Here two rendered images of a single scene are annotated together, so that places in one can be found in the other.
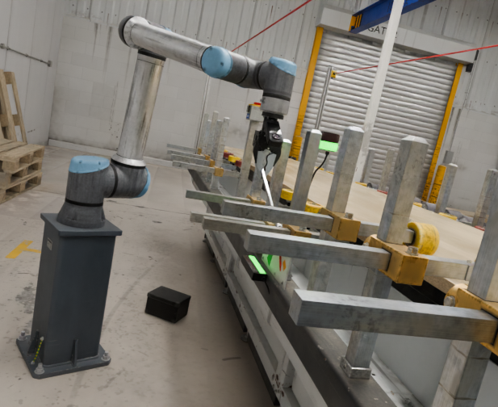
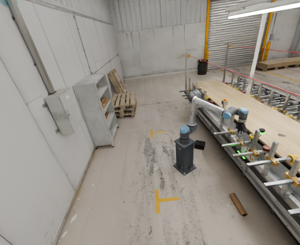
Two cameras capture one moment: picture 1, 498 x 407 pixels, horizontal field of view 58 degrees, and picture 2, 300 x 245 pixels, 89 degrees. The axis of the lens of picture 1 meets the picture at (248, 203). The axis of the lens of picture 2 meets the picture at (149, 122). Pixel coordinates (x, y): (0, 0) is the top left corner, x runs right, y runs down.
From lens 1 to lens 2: 138 cm
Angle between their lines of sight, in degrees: 24
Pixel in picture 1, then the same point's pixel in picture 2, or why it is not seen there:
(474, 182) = (284, 43)
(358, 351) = (284, 192)
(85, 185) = (185, 135)
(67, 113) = (126, 68)
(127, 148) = (192, 122)
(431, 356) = not seen: hidden behind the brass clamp
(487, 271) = not seen: outside the picture
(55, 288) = (184, 158)
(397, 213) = (294, 172)
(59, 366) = (186, 171)
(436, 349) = not seen: hidden behind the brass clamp
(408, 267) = (298, 185)
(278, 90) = (244, 117)
